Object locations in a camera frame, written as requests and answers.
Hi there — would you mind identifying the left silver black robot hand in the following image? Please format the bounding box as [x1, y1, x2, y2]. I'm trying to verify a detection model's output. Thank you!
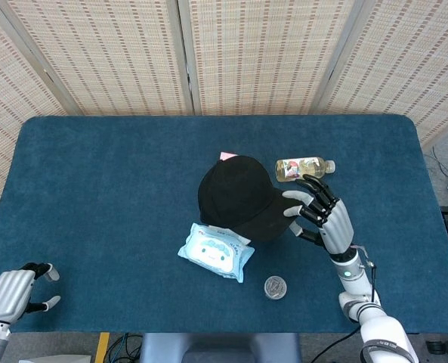
[0, 262, 62, 324]

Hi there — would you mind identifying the clear plastic tea bottle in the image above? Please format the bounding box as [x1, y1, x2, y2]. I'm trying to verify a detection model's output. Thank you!
[275, 157, 337, 184]

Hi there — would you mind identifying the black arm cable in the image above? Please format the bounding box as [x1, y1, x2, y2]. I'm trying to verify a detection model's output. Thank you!
[316, 260, 379, 363]

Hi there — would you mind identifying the white foam mannequin head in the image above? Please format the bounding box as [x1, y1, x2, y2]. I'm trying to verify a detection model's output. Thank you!
[207, 225, 252, 244]

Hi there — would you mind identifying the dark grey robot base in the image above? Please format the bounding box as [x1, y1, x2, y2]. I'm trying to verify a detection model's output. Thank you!
[138, 332, 303, 363]

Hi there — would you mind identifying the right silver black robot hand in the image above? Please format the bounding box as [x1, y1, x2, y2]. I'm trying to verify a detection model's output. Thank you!
[282, 174, 355, 256]

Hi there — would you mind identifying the floor cable bundle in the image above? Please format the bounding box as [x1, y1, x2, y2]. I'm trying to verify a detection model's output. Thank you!
[108, 332, 146, 363]

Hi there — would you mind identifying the blue velvet table cover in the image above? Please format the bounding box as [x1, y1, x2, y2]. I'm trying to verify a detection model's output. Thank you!
[0, 114, 448, 335]

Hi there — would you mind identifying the black cap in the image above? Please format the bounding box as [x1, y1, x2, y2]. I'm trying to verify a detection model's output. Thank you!
[197, 154, 306, 244]

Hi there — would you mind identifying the woven bamboo screen panel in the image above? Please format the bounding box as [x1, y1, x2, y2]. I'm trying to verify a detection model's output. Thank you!
[317, 0, 448, 149]
[0, 0, 83, 247]
[0, 0, 195, 116]
[176, 0, 355, 116]

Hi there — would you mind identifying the light blue wet wipes pack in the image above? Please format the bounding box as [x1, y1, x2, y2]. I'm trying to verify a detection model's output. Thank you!
[177, 222, 255, 284]

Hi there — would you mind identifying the black caster wheel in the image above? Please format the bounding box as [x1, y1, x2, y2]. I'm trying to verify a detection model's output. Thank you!
[426, 340, 448, 357]

